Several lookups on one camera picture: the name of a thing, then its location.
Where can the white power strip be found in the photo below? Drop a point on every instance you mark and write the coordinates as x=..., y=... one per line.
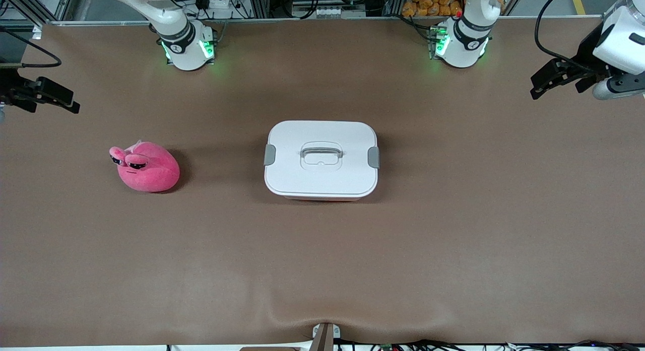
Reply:
x=221, y=11

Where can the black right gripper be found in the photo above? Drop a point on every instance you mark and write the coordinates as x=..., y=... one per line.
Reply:
x=9, y=85

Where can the bag of orange snacks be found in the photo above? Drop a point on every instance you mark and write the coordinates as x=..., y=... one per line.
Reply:
x=428, y=3

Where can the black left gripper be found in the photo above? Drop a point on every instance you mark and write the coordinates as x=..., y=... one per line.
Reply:
x=586, y=53

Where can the pink plush toy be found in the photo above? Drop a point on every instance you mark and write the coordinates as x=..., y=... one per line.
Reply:
x=148, y=172

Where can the white box lid grey clips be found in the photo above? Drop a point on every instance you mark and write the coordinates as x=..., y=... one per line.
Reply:
x=322, y=180

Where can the white left camera bracket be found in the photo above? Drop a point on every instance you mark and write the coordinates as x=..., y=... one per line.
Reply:
x=625, y=44

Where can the silver aluminium frame rail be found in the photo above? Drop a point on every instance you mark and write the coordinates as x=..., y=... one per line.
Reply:
x=327, y=18

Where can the aluminium frame struts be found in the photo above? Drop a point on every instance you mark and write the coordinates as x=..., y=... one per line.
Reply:
x=64, y=3

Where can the brown table cover mat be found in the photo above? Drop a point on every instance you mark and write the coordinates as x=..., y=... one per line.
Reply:
x=322, y=265

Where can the pink plastic storage box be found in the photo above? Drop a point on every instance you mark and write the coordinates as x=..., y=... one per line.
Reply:
x=322, y=199

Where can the metal table edge bracket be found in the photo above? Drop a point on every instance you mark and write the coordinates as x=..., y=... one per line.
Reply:
x=325, y=336

